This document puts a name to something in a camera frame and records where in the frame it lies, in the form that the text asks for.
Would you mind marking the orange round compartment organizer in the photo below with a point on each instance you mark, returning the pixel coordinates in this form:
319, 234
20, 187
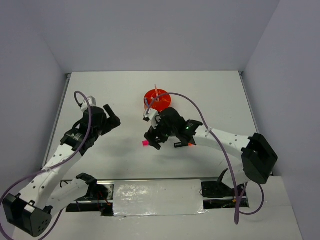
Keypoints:
162, 103

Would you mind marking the silver foil covered panel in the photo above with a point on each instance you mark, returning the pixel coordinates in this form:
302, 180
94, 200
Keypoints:
157, 198

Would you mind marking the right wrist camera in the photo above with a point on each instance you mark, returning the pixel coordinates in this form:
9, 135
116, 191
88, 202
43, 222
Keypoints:
151, 115

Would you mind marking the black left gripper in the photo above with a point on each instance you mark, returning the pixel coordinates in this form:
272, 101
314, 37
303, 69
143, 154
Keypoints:
111, 122

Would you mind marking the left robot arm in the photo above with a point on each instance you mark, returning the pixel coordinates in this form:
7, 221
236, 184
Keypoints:
32, 209

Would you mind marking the pink highlighter with black cap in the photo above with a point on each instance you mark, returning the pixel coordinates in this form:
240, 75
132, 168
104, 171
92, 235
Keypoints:
145, 143

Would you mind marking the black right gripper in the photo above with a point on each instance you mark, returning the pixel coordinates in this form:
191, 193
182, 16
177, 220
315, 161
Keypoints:
152, 135

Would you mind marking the thin orange pen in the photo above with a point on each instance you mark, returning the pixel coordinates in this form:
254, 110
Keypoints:
156, 92

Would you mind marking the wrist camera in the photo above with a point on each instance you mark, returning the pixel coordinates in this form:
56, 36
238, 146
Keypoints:
151, 115
89, 102

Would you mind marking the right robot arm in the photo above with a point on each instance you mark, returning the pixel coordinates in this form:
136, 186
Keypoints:
249, 158

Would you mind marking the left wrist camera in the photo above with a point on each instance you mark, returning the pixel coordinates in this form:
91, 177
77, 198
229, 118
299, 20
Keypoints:
89, 102

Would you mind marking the orange highlighter with black body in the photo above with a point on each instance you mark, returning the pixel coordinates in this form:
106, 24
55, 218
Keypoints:
180, 145

